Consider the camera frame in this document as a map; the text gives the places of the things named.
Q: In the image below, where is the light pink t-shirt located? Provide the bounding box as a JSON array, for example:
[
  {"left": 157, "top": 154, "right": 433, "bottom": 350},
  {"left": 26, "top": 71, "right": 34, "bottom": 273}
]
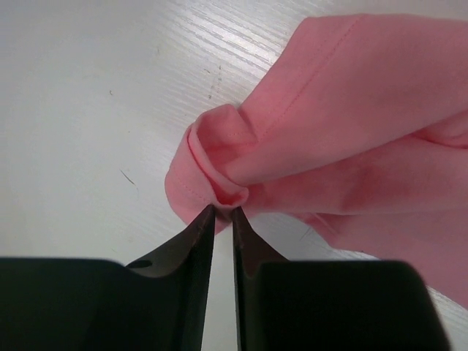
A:
[{"left": 165, "top": 14, "right": 467, "bottom": 306}]

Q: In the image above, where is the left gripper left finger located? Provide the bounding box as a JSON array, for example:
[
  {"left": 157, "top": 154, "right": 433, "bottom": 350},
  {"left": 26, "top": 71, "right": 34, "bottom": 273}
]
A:
[{"left": 1, "top": 206, "right": 215, "bottom": 350}]

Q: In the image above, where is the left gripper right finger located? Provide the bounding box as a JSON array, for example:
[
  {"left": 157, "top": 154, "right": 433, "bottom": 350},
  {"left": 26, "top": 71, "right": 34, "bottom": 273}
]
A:
[{"left": 232, "top": 208, "right": 450, "bottom": 350}]

